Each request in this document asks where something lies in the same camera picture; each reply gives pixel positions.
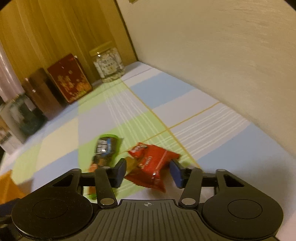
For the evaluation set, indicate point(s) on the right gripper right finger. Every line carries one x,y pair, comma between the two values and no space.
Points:
190,180

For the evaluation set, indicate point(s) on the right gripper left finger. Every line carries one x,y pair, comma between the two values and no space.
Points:
106,179

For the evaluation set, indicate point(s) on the green black snack packet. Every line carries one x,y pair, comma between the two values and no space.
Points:
107,148

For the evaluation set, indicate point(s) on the red snack packet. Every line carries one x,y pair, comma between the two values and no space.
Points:
145,164

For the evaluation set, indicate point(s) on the checkered tablecloth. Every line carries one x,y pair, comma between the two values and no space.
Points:
149,106

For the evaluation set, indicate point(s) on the dark green glass jar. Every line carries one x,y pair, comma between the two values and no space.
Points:
22,117

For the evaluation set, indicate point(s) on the orange plastic tray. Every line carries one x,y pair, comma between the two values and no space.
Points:
8,189

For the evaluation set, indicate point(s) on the red gold gift box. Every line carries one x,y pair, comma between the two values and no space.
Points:
69,77

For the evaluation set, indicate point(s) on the white product box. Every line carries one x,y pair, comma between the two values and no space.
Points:
9,142

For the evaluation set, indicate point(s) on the brown metal canister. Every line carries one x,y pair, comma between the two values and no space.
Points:
44,93

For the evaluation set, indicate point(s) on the clear jar yellow lid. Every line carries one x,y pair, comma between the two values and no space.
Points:
107,62

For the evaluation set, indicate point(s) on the pink sheer curtain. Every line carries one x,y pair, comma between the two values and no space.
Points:
10,84

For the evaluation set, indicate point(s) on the wooden wall panel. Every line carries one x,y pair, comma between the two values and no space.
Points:
36,34

